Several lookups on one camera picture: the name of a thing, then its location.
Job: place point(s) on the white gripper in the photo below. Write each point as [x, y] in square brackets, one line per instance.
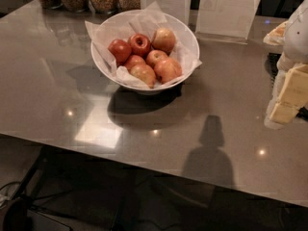
[296, 38]

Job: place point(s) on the large red apple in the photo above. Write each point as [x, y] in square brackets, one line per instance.
[167, 69]

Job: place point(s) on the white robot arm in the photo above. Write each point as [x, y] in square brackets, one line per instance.
[296, 35]

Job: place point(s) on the yellowish apple at back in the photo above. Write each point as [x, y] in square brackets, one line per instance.
[163, 39]

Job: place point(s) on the red apple in centre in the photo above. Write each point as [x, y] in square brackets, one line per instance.
[154, 56]

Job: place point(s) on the white bowl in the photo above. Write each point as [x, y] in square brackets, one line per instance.
[189, 45]

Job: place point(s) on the yellow-red apple at front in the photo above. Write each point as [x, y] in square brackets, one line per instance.
[144, 73]

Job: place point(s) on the red apple with stem cavity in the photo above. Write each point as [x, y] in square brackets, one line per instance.
[140, 44]

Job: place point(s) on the small red apple lower centre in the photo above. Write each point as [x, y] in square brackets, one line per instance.
[133, 60]

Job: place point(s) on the dark red apple left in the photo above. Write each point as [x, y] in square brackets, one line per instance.
[121, 50]

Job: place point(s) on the clear acrylic sign holder right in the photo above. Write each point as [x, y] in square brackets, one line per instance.
[226, 20]

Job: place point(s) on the white paper liner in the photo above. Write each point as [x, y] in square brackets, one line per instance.
[109, 32]

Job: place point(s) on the dark round object on floor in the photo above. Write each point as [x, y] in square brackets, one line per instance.
[13, 215]

